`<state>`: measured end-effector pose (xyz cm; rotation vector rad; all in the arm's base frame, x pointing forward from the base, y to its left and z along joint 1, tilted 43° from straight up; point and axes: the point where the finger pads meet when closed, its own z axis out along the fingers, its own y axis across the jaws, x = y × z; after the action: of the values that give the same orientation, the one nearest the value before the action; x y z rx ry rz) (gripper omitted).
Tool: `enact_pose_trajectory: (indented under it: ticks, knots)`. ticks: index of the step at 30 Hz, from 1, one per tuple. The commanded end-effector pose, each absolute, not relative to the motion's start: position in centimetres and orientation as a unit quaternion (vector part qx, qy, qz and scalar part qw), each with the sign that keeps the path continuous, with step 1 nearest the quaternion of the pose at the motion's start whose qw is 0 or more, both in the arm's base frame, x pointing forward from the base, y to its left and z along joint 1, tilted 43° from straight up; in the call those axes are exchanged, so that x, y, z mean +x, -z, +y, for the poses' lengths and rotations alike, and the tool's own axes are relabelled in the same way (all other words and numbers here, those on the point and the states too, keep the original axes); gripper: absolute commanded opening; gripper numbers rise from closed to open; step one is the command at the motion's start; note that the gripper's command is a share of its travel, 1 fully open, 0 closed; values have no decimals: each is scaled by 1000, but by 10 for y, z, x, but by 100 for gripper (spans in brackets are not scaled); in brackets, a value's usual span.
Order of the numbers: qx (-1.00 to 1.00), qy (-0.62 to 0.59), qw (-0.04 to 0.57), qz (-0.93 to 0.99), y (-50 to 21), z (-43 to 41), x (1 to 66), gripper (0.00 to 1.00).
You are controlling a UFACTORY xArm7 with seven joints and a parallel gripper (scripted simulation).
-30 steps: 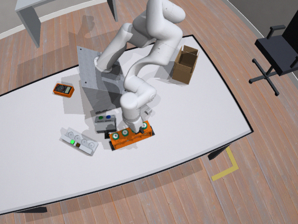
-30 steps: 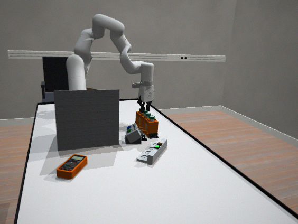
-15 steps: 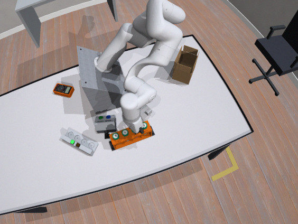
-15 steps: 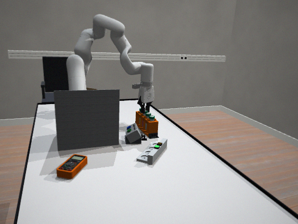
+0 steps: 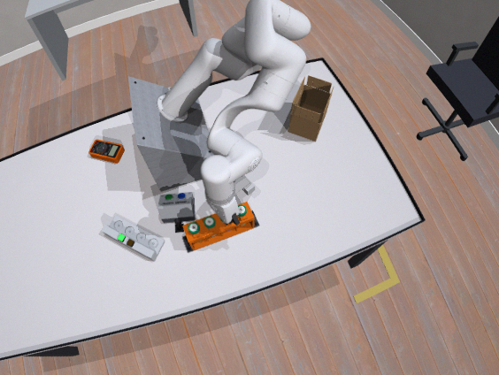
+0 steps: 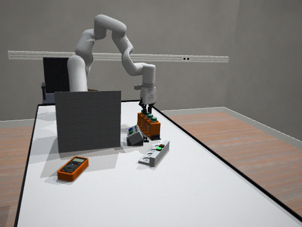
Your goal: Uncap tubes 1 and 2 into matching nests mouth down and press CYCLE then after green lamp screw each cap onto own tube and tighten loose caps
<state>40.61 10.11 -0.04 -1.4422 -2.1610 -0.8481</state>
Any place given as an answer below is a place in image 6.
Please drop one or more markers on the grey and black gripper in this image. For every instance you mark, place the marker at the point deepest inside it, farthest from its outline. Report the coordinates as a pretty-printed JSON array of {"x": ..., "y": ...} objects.
[{"x": 147, "y": 96}]

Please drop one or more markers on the orange handheld multimeter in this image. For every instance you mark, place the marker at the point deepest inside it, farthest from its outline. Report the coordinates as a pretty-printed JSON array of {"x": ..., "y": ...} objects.
[{"x": 73, "y": 168}]

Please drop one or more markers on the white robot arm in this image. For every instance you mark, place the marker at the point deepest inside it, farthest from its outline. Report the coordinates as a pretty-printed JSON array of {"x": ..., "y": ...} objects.
[{"x": 80, "y": 64}]

